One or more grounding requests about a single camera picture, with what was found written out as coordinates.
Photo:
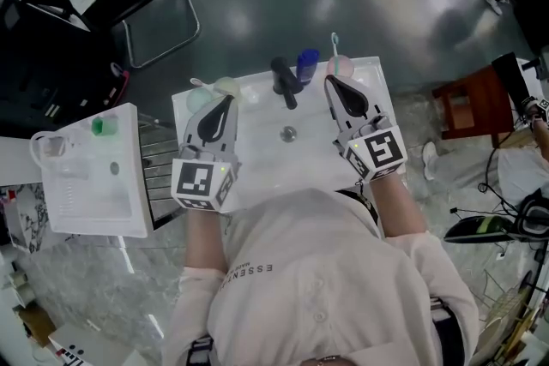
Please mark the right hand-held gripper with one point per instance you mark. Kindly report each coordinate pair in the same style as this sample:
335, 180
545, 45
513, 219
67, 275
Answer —
381, 154

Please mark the light blue cup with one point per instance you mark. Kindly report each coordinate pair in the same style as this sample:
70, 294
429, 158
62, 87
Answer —
198, 98

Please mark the metal slatted sink rack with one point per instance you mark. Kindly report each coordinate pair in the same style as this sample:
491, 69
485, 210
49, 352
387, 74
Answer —
161, 171

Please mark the brown wooden stool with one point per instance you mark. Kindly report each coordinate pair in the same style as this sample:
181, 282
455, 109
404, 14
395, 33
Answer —
467, 107

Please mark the black goggles headset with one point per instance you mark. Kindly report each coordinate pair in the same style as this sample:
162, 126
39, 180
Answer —
521, 218

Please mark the white panel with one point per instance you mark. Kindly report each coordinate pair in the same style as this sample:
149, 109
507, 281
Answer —
17, 163

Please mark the white box with black print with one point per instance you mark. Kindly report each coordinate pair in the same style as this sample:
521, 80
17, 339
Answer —
98, 345

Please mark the white sink with washboard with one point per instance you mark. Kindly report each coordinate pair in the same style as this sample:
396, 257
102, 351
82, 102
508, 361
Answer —
94, 201

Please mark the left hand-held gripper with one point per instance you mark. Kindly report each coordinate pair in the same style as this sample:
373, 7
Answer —
195, 184

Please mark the green cup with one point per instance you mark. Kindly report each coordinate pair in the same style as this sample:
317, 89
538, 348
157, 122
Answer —
99, 126

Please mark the black table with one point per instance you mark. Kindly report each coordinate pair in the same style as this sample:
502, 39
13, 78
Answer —
51, 90

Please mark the black faucet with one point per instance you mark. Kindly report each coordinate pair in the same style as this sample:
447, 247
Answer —
285, 83

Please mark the black and green device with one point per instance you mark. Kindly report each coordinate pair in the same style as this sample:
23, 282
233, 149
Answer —
476, 229

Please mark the marble pattern slab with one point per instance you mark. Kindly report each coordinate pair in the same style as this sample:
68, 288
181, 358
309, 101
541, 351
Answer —
32, 218

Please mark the pink cup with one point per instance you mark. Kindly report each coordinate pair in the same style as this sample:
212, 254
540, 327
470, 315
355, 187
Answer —
348, 66

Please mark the white ceramic washbasin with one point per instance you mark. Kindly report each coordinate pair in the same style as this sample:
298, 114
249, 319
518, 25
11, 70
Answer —
291, 167

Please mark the person's torso in beige shirt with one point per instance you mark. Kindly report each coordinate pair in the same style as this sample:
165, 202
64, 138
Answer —
326, 283

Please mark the blue bottle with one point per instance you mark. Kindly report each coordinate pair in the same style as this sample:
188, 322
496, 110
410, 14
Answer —
308, 66

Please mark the person's left forearm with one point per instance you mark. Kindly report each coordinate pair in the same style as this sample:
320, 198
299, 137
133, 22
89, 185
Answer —
206, 240

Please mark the yellow-green cup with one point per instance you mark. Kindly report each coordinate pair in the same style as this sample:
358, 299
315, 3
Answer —
229, 86

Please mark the teal toothbrush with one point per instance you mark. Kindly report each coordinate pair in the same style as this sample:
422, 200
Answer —
336, 53

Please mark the person's right forearm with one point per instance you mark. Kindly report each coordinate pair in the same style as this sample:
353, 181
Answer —
399, 210

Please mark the person's black waist belt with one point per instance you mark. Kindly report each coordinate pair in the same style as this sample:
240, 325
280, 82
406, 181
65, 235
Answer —
450, 338

